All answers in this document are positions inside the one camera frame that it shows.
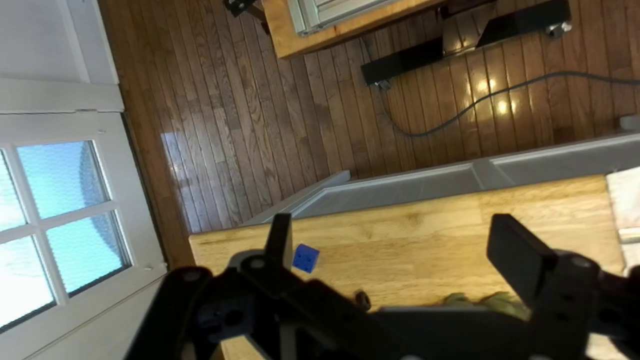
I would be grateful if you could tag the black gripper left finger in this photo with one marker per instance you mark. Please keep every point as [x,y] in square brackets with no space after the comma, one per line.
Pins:
[200,313]

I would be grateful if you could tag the green toy animal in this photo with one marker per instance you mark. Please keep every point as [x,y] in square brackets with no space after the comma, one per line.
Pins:
[490,302]

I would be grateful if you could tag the blue block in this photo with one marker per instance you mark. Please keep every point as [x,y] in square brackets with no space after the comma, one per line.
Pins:
[306,259]

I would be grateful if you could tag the white glass pane door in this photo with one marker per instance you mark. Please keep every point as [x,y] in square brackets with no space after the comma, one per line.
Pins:
[60,180]

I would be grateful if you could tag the wooden robot mounting table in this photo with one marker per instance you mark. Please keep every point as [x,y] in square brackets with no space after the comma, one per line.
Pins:
[286,40]

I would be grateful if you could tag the stained white cloth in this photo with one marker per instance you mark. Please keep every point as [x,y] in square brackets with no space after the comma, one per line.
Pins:
[627,213]

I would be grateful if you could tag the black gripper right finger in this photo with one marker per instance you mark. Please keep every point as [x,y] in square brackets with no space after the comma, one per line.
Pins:
[573,300]

